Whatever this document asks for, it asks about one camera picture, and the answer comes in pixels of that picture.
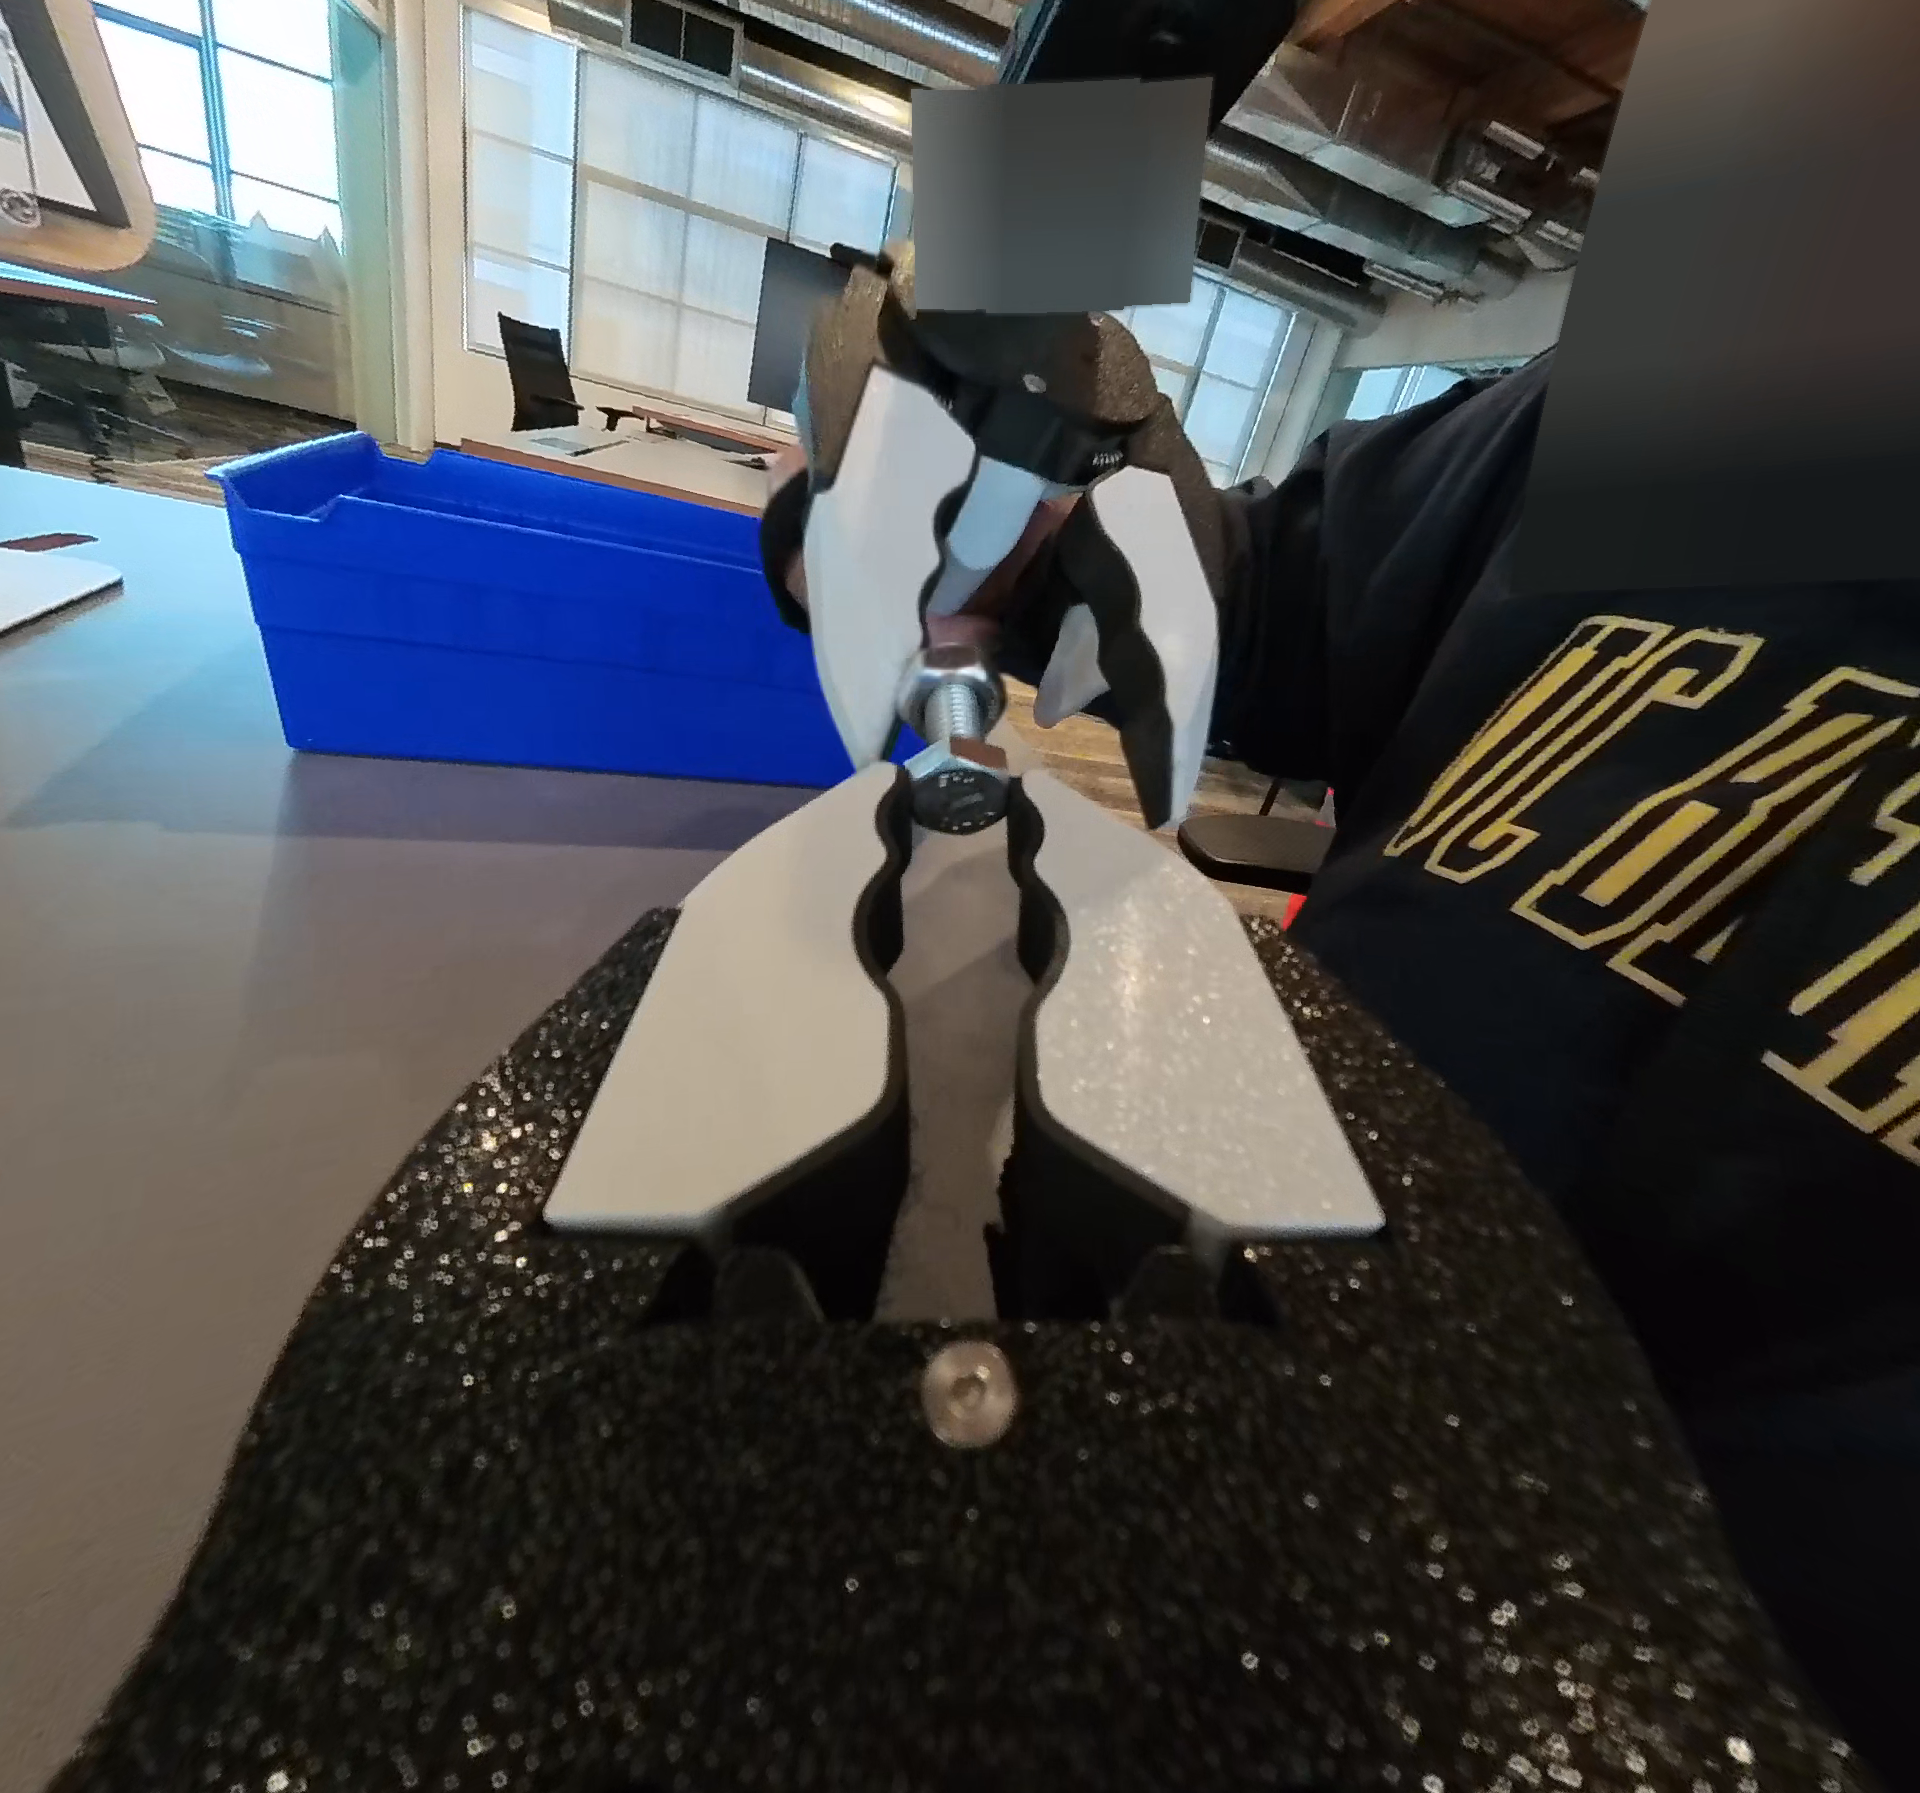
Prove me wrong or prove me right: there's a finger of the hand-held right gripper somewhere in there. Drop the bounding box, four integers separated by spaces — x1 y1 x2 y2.
810 361 988 779
1068 467 1225 832

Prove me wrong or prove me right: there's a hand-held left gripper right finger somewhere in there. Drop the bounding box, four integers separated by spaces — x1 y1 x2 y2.
1020 771 1391 1242

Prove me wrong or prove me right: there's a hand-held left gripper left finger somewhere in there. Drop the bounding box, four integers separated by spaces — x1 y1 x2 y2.
540 764 916 1241

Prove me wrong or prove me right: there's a steel hex nut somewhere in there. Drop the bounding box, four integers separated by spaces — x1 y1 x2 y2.
896 649 1003 738

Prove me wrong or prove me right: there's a steel hex bolt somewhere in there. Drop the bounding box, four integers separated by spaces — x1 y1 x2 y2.
904 653 1029 837

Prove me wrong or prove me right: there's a blue plastic bin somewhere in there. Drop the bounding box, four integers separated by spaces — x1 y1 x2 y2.
207 430 934 789

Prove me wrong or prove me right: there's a person's right forearm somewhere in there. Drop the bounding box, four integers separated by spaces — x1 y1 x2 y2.
1193 360 1555 782

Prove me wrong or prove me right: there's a person's right hand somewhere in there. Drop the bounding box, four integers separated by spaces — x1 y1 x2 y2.
927 490 1117 692

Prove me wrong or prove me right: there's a pale office desk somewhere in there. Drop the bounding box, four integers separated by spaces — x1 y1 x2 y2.
453 402 812 517

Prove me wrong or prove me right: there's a black monitor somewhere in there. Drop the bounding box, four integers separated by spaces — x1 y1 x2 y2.
747 236 854 417

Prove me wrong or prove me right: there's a black office chair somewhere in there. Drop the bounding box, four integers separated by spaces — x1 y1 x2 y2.
495 311 587 434

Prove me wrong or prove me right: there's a navy sweatshirt gold print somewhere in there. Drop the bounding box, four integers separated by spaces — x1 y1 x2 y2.
1291 354 1920 1772

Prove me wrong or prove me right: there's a wooden framed acrylic sign stand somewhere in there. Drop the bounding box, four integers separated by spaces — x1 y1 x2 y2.
0 0 156 643

